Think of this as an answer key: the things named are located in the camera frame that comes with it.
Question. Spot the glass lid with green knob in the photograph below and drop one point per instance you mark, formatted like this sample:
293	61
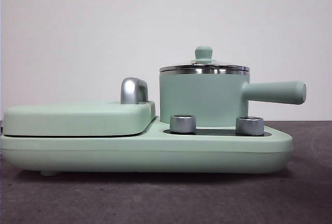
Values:
203	53

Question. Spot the silver control knob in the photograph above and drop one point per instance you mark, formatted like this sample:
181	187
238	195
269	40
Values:
249	125
182	124

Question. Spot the mint green appliance base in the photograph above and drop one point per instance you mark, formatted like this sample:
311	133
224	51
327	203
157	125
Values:
207	154

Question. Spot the mint green grill cover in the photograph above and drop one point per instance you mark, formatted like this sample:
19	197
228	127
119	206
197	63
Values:
77	120

